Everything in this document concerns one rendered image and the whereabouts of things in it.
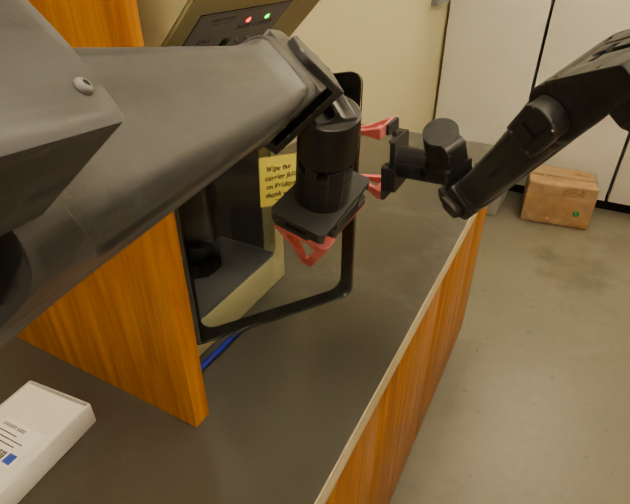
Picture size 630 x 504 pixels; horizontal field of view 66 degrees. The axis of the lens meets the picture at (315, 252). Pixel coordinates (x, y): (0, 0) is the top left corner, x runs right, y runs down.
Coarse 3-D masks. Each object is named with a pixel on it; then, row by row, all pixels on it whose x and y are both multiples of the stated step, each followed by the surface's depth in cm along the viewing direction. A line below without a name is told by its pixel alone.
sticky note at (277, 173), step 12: (276, 156) 68; (288, 156) 69; (264, 168) 68; (276, 168) 69; (288, 168) 70; (264, 180) 69; (276, 180) 70; (288, 180) 71; (264, 192) 70; (276, 192) 71; (264, 204) 71
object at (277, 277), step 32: (352, 96) 69; (256, 160) 67; (224, 192) 67; (256, 192) 70; (192, 224) 67; (224, 224) 70; (256, 224) 72; (352, 224) 81; (192, 256) 70; (224, 256) 72; (256, 256) 75; (288, 256) 78; (352, 256) 85; (192, 288) 72; (224, 288) 75; (256, 288) 78; (288, 288) 82; (320, 288) 85; (224, 320) 78; (256, 320) 82
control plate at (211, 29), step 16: (208, 16) 52; (224, 16) 54; (240, 16) 57; (256, 16) 61; (272, 16) 64; (192, 32) 52; (208, 32) 55; (224, 32) 58; (240, 32) 62; (256, 32) 65
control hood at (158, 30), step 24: (144, 0) 49; (168, 0) 48; (192, 0) 47; (216, 0) 50; (240, 0) 54; (264, 0) 58; (288, 0) 64; (312, 0) 70; (144, 24) 50; (168, 24) 49; (192, 24) 51; (288, 24) 72
